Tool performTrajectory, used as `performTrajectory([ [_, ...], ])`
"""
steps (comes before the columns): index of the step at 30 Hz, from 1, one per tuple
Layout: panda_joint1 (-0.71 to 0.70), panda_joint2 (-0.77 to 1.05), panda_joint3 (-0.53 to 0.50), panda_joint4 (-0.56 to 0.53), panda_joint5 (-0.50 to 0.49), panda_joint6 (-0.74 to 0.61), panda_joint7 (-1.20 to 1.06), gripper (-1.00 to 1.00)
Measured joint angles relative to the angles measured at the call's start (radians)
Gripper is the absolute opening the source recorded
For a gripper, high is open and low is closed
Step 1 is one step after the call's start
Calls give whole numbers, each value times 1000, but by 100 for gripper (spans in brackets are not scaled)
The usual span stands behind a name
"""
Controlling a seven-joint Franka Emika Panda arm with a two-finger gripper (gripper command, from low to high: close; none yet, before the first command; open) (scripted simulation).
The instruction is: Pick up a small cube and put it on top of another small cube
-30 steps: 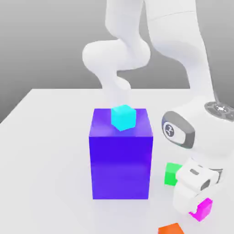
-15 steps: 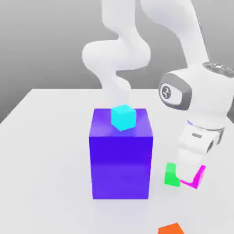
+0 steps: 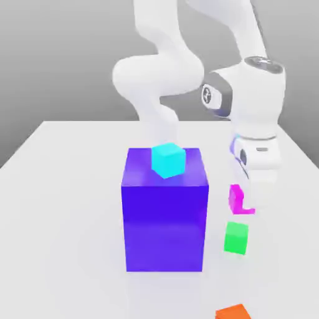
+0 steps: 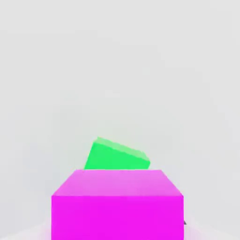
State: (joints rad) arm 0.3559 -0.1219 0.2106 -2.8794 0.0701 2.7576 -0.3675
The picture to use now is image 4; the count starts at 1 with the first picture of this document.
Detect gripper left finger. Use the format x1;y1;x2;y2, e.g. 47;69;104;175
11;221;53;240

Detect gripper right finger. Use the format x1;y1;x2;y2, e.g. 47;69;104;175
183;218;225;240

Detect small magenta cube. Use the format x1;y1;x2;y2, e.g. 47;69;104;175
51;169;185;240

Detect small green cube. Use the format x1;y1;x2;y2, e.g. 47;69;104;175
83;136;151;171

